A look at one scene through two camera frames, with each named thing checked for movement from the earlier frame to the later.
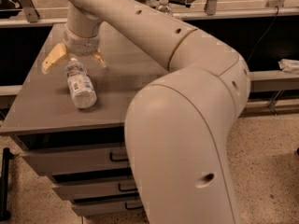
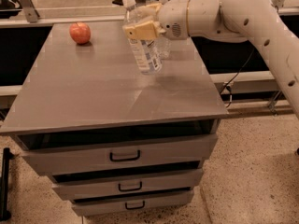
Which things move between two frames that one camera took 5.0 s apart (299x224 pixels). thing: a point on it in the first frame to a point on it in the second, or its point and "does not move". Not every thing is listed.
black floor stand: (6, 216) does not move
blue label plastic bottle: (82, 89) to (146, 52)
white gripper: (81, 44) to (173, 19)
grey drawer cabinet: (82, 149) does not move
